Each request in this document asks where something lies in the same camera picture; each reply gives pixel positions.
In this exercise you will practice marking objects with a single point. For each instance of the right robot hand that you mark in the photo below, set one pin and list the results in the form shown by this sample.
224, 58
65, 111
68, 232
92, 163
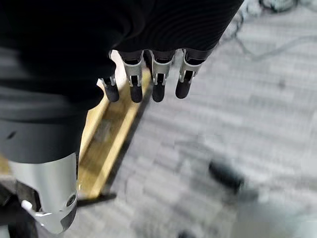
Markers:
74, 49

